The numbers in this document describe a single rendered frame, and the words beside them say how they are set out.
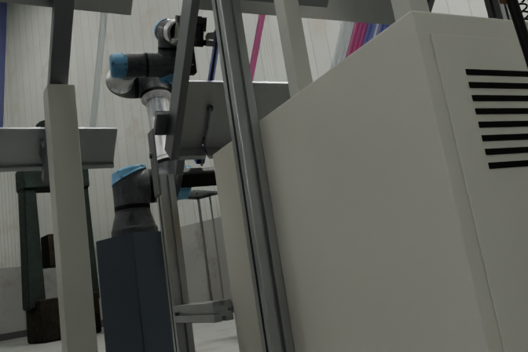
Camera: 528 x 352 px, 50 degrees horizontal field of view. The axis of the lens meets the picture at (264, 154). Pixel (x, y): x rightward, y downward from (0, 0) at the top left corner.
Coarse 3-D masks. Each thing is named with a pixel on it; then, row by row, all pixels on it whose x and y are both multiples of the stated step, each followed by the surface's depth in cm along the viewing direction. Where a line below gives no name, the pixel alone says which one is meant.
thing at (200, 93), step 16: (192, 80) 143; (208, 80) 145; (192, 96) 144; (208, 96) 146; (224, 96) 148; (256, 96) 152; (272, 96) 155; (288, 96) 157; (192, 112) 147; (224, 112) 151; (192, 128) 149; (224, 128) 153; (192, 144) 151; (208, 144) 153; (224, 144) 156
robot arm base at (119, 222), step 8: (120, 208) 184; (128, 208) 184; (136, 208) 184; (144, 208) 186; (120, 216) 183; (128, 216) 183; (136, 216) 183; (144, 216) 184; (152, 216) 189; (120, 224) 182; (128, 224) 182; (136, 224) 182; (144, 224) 182; (152, 224) 185; (112, 232) 183; (120, 232) 181; (128, 232) 180
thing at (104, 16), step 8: (104, 16) 136; (104, 24) 137; (104, 32) 138; (104, 40) 138; (96, 64) 141; (96, 72) 141; (96, 80) 142; (96, 88) 143; (96, 96) 144; (96, 104) 145; (96, 112) 146; (96, 120) 147
